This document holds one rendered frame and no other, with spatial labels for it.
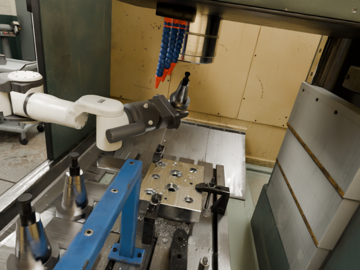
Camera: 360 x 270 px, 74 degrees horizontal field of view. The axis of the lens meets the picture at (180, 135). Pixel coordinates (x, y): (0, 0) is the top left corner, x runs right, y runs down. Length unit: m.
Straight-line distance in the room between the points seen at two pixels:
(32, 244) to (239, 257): 1.01
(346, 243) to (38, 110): 0.82
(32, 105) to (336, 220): 0.80
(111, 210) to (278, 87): 1.55
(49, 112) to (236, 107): 1.39
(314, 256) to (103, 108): 0.67
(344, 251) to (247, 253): 0.62
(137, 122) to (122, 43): 1.28
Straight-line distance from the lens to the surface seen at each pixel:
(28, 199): 0.35
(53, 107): 0.67
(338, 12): 0.44
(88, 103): 0.60
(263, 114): 1.86
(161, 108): 0.70
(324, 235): 0.75
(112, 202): 0.48
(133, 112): 0.63
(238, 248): 1.29
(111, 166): 0.60
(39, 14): 1.23
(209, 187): 0.92
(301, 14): 0.43
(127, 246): 0.76
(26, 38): 6.06
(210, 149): 1.73
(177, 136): 1.77
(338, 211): 0.71
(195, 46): 0.65
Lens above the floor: 1.54
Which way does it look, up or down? 25 degrees down
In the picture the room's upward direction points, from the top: 9 degrees clockwise
